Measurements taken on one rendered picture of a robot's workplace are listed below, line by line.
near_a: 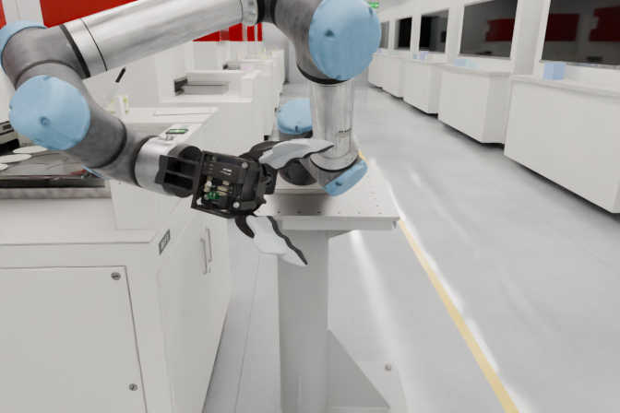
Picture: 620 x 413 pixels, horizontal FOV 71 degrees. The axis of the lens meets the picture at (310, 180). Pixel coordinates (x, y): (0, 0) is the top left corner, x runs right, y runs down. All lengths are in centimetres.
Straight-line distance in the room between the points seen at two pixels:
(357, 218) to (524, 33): 456
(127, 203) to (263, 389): 99
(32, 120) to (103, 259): 54
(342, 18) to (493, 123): 493
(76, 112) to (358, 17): 39
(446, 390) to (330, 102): 131
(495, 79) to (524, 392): 405
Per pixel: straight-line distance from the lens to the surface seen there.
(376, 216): 106
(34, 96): 57
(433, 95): 753
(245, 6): 73
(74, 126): 55
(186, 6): 69
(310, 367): 149
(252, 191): 54
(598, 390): 206
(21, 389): 133
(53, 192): 135
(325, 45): 64
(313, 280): 131
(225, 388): 180
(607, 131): 372
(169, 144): 59
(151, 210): 102
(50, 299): 114
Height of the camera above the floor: 122
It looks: 18 degrees down
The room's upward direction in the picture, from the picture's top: straight up
